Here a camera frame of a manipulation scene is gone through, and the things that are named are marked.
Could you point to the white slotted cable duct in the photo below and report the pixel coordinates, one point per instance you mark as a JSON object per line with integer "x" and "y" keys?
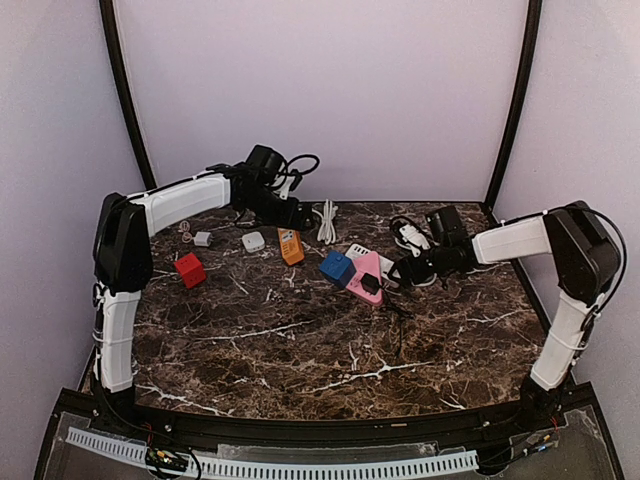
{"x": 231, "y": 462}

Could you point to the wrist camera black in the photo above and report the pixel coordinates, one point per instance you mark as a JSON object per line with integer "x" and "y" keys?
{"x": 264, "y": 163}
{"x": 446, "y": 226}

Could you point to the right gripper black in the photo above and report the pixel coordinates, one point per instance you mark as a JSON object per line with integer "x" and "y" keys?
{"x": 407, "y": 268}

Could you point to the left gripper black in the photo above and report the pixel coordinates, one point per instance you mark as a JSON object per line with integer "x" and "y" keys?
{"x": 300, "y": 218}

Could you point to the black frame post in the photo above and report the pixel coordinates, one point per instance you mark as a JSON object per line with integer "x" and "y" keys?
{"x": 124, "y": 92}
{"x": 523, "y": 73}

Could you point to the white two-pin adapter plug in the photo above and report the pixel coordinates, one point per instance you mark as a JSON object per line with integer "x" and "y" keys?
{"x": 253, "y": 242}

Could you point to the blue cube socket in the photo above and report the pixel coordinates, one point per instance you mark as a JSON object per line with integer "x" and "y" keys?
{"x": 337, "y": 269}

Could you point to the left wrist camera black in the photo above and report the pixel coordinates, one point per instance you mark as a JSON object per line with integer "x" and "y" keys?
{"x": 264, "y": 163}

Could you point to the orange power strip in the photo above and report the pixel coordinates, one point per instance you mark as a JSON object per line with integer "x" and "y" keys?
{"x": 291, "y": 246}

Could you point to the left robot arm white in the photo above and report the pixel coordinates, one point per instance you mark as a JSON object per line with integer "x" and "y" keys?
{"x": 123, "y": 256}

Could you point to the red cube socket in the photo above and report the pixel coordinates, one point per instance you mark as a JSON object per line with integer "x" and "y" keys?
{"x": 190, "y": 270}

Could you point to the black frame left post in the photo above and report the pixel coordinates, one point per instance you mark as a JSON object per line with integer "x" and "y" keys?
{"x": 124, "y": 92}

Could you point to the black frame right post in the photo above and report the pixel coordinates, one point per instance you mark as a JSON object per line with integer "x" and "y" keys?
{"x": 523, "y": 73}

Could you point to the white power strip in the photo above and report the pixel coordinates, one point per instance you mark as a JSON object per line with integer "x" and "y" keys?
{"x": 356, "y": 251}

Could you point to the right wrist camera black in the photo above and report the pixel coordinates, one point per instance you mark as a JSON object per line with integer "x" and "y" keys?
{"x": 446, "y": 226}

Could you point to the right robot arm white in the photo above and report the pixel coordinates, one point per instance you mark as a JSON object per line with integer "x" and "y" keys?
{"x": 589, "y": 254}

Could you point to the black TP-Link adapter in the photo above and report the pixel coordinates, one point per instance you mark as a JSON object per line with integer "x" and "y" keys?
{"x": 370, "y": 284}

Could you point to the white USB charger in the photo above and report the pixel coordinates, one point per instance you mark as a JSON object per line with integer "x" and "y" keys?
{"x": 202, "y": 239}

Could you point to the pink triangular power strip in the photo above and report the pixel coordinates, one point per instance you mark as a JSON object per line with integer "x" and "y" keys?
{"x": 366, "y": 264}

